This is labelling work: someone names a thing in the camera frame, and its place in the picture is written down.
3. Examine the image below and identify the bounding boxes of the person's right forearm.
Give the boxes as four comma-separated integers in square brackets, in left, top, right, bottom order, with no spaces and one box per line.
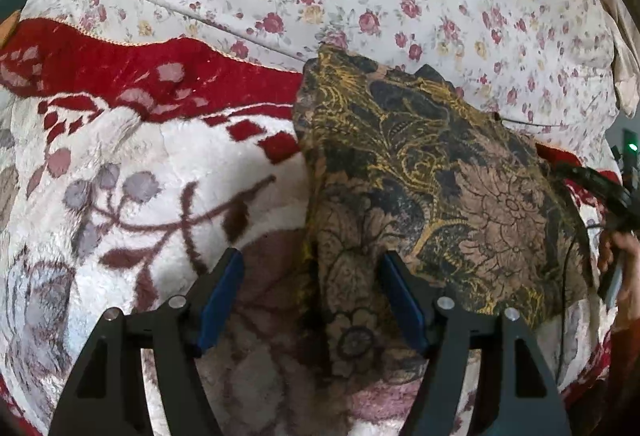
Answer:
[597,313,640,436]

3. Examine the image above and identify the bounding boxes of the dark floral print garment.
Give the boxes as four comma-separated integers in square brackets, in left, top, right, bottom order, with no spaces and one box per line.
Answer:
[292,43,593,387]

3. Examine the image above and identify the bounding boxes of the orange checked towel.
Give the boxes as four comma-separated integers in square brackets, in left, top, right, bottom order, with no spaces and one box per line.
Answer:
[0,13,21,43]

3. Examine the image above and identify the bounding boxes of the thin black cable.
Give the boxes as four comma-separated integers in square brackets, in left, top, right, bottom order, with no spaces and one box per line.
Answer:
[492,113,593,369]

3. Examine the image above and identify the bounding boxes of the beige cloth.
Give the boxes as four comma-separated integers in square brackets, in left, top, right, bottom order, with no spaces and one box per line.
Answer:
[597,0,640,117]

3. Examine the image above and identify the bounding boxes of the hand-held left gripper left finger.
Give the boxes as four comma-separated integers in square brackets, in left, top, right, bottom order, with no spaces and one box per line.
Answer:
[47,247,247,436]

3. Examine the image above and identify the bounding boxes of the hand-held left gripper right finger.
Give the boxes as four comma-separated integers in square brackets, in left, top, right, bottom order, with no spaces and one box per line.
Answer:
[377,249,574,436]

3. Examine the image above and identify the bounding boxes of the person's right hand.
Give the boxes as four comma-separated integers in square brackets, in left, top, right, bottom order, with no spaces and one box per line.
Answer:
[597,231,640,332]

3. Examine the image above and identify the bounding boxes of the red and white floral blanket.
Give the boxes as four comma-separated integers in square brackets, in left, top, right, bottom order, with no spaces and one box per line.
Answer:
[0,16,640,436]

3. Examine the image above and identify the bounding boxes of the black device with green light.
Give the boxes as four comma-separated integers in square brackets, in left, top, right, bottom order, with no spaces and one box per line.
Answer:
[614,127,640,179]

